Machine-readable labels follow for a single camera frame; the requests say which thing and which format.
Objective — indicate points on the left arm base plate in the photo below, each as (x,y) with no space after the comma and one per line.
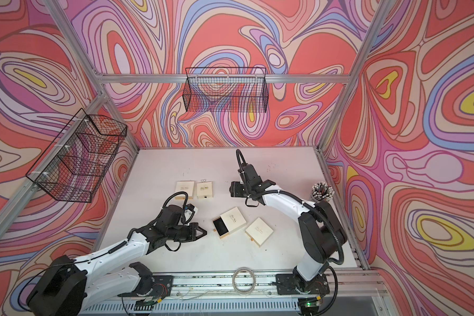
(157,286)

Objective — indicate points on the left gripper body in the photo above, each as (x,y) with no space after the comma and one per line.
(181,234)

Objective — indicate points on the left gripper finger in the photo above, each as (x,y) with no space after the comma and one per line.
(196,229)
(195,237)

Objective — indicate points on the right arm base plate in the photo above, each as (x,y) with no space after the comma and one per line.
(291,284)

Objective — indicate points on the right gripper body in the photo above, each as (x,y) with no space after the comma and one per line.
(241,190)

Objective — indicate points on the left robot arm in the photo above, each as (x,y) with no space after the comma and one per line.
(69,286)

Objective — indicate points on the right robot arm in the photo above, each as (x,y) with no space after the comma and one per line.
(321,231)

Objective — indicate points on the cup of pencils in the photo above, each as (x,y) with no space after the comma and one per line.
(321,191)

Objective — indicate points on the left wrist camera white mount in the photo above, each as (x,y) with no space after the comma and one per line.
(189,212)

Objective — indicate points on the small cream jewelry box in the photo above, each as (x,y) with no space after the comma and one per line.
(204,190)

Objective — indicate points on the black wire basket back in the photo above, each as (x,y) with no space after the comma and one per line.
(226,90)

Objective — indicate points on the black wire basket left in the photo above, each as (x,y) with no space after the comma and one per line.
(88,145)

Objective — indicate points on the cream jewelry box front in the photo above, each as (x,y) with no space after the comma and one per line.
(259,232)

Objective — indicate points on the black wire basket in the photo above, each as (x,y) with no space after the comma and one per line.
(88,145)
(226,90)

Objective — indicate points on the cream drawer jewelry box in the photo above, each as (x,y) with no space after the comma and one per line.
(186,186)

